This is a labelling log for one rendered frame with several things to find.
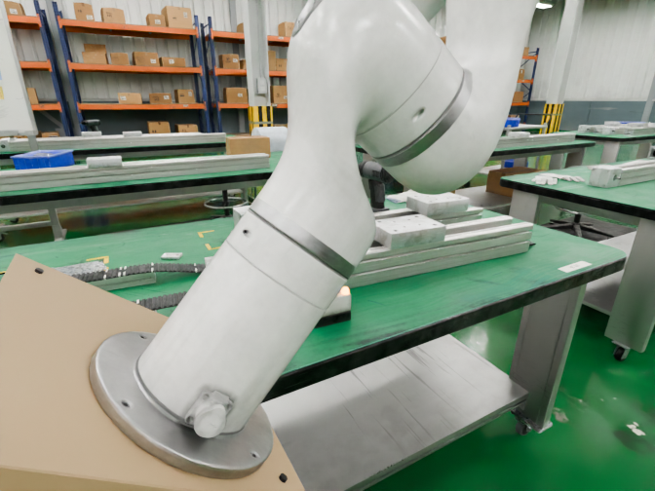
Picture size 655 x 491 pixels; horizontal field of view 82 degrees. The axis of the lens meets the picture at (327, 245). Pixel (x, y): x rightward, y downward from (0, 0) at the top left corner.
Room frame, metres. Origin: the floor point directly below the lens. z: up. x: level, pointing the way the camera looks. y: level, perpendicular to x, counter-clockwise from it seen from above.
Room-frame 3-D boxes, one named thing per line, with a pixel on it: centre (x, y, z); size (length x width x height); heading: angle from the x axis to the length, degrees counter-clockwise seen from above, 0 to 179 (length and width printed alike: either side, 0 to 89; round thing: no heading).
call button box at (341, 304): (0.68, 0.01, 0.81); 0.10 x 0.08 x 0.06; 24
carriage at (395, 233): (0.91, -0.20, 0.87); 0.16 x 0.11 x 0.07; 114
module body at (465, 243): (0.91, -0.20, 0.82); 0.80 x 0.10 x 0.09; 114
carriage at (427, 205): (1.18, -0.35, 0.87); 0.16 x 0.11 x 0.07; 114
